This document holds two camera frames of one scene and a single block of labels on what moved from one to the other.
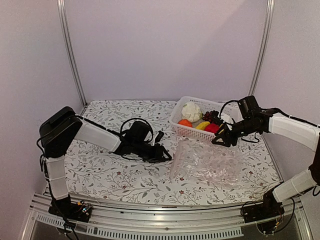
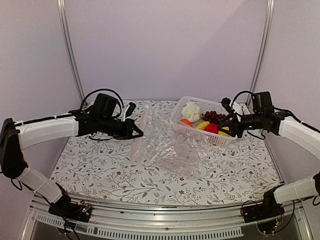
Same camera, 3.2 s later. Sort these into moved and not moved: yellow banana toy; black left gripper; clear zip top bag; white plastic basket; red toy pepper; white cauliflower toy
Moved: black left gripper; clear zip top bag
Not moved: yellow banana toy; white plastic basket; white cauliflower toy; red toy pepper
